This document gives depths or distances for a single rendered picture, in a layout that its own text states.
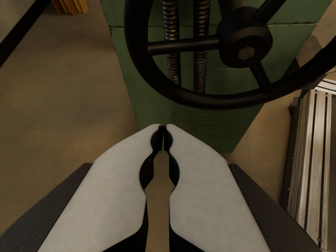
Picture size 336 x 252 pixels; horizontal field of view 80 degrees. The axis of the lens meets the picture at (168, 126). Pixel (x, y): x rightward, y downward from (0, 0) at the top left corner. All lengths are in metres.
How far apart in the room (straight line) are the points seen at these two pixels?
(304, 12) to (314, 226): 0.65
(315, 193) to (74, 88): 1.34
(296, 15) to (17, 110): 1.41
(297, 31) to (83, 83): 1.19
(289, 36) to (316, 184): 0.56
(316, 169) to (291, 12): 0.61
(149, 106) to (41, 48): 1.28
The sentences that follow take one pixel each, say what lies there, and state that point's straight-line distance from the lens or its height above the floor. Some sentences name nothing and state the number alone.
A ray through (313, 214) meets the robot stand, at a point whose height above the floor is 0.23.
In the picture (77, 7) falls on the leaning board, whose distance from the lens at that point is 2.06.
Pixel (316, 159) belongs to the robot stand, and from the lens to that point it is 0.97.
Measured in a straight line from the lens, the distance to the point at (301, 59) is 0.62.
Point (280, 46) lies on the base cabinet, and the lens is 0.57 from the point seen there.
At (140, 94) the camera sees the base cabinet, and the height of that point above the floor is 0.49.
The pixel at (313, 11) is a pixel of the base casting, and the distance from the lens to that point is 0.54.
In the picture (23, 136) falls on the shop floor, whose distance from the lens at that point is 1.37.
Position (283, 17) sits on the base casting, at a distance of 0.52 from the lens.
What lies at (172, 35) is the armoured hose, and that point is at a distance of 0.34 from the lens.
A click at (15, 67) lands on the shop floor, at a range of 1.78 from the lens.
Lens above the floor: 0.98
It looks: 60 degrees down
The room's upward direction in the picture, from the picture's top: 2 degrees counter-clockwise
